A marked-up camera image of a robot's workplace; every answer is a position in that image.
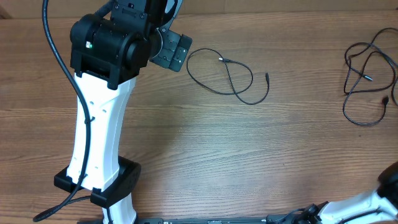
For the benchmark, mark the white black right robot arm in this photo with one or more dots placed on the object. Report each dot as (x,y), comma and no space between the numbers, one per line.
(378,205)

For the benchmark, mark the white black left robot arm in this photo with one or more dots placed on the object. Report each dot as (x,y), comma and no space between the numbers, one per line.
(109,48)

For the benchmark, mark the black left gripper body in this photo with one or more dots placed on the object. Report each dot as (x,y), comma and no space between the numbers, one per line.
(163,56)

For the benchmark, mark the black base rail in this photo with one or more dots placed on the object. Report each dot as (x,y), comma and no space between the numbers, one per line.
(270,219)

